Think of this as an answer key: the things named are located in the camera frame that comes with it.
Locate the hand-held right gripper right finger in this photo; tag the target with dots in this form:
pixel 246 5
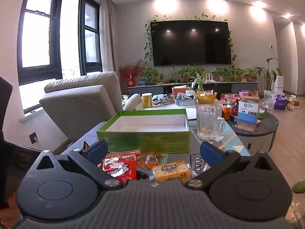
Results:
pixel 209 152

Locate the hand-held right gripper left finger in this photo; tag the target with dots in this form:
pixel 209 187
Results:
pixel 97 151

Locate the red checkered-edge snack packet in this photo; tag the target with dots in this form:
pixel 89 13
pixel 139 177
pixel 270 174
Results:
pixel 119 169

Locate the yellow snack packet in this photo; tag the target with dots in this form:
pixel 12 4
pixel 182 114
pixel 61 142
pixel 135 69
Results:
pixel 171 170

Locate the clear dark dried fruit packet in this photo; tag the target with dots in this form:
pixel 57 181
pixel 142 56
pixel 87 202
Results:
pixel 144 174

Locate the orange clear fried snack packet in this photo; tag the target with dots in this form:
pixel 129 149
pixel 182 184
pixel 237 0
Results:
pixel 149 159

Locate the green cardboard box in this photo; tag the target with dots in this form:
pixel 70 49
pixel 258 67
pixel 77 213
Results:
pixel 154 140

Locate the patterned table mat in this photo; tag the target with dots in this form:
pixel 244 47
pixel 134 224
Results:
pixel 228 138

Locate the clear glass mug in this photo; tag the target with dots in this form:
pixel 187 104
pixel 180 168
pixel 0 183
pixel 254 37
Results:
pixel 207 121

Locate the orange cup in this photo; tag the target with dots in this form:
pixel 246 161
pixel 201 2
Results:
pixel 226 113

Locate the blue white carton box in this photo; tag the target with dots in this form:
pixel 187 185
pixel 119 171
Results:
pixel 247 116

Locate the yellow wicker basket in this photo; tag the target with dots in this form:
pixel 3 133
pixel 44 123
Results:
pixel 206 99

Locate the beige sofa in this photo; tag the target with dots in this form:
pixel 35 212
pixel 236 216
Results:
pixel 78 100

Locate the blue-grey storage tray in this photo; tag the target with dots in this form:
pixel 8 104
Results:
pixel 185 102

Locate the striped paper cup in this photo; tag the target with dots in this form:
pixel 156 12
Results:
pixel 231 101

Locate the white cushion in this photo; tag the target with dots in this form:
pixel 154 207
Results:
pixel 133 101

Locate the round dark marble table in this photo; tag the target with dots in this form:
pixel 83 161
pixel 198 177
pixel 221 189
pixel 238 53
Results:
pixel 266 124

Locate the white oval coffee table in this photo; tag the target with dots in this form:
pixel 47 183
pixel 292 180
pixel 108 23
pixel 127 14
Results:
pixel 164 106

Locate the pink gift box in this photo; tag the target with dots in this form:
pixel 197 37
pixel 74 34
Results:
pixel 244 93

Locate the orange box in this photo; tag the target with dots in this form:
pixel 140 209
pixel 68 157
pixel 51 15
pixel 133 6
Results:
pixel 178 91

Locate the yellow can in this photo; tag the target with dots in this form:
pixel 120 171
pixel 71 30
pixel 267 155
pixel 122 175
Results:
pixel 147 101

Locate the spider plant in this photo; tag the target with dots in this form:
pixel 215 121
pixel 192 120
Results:
pixel 200 80

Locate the grey television cabinet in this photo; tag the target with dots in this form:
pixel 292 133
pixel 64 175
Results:
pixel 243 85

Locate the red flower arrangement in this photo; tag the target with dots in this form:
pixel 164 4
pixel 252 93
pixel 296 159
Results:
pixel 131 83

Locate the black framed window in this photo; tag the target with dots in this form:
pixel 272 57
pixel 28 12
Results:
pixel 35 40

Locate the potted plant pink pot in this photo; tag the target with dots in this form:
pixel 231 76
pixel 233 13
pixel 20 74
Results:
pixel 221 72

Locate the potted green plant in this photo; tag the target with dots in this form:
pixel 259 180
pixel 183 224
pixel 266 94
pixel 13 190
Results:
pixel 250 74
pixel 151 76
pixel 238 74
pixel 184 72

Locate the purple gift bag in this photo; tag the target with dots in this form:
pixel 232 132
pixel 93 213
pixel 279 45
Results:
pixel 280 103

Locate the beige patterned bag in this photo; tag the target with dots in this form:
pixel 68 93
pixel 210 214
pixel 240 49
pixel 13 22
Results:
pixel 291 106

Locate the green slipper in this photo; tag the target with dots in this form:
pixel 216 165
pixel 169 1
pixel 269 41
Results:
pixel 299 187

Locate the tall leafy potted plant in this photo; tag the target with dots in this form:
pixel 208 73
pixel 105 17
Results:
pixel 269 76

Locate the white air purifier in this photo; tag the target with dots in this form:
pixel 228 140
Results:
pixel 279 83

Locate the green trailing vine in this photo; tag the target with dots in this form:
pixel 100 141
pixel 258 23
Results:
pixel 148 54

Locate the white curtain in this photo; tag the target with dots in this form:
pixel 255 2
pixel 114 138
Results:
pixel 108 40

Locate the black wall socket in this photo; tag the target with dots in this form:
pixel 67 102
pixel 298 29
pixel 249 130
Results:
pixel 33 137

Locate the wall-mounted black television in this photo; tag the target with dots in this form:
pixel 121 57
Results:
pixel 190 43

